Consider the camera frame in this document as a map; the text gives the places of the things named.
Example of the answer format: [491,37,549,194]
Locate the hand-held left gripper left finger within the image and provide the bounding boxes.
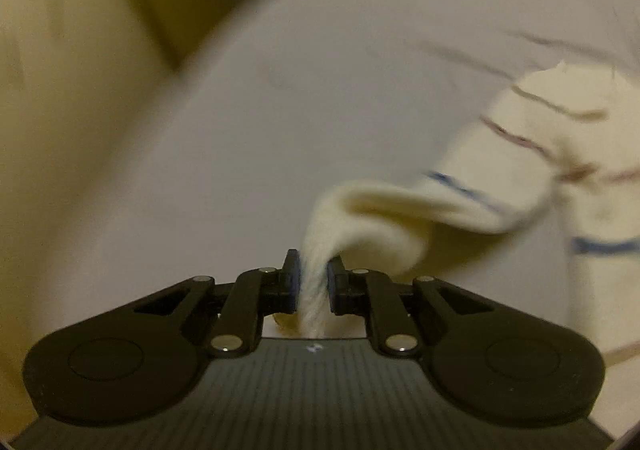
[132,249,303,359]

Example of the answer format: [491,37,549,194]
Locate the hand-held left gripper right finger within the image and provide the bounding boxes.
[326,255,493,358]

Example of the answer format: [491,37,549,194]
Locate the cream striped sweater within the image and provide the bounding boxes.
[272,61,640,367]

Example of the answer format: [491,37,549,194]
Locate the pale bed sheet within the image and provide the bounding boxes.
[47,0,640,346]

